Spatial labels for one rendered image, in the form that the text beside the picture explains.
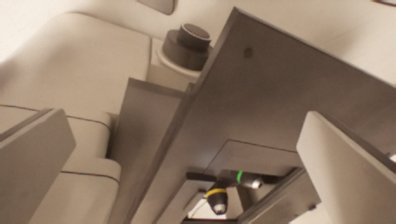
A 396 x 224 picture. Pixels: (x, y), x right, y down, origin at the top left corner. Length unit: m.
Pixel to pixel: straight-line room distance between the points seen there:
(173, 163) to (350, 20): 0.36
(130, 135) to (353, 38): 0.39
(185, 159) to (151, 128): 0.03
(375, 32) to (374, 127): 0.28
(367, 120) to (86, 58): 0.24
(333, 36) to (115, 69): 0.34
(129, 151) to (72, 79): 0.07
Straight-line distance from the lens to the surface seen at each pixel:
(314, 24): 0.39
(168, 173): 0.17
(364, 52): 0.48
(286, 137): 0.17
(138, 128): 0.16
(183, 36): 0.25
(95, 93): 0.18
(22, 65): 0.21
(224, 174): 0.28
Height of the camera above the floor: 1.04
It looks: 47 degrees down
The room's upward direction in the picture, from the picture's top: 168 degrees clockwise
